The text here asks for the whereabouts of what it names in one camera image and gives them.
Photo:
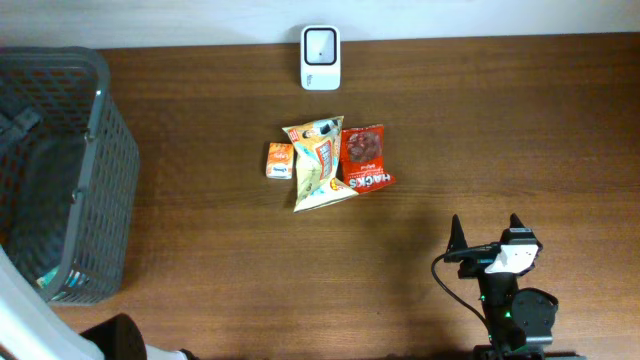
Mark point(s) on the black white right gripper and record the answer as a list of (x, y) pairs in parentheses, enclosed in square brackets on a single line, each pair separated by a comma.
[(480, 267)]

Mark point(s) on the red Hacks snack bag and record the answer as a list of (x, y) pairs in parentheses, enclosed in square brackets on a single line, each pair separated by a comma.
[(362, 159)]

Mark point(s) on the beige chips bag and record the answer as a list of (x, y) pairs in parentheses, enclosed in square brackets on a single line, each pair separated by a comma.
[(317, 145)]

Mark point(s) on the orange tissue pack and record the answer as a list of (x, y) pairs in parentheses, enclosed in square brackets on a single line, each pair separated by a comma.
[(280, 160)]

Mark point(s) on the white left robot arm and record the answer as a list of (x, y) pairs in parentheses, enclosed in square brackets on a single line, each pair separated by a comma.
[(31, 330)]

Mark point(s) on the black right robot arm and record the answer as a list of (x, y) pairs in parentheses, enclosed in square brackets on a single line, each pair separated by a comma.
[(518, 321)]

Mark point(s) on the grey plastic mesh basket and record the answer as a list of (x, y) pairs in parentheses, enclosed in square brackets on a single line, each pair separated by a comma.
[(69, 171)]

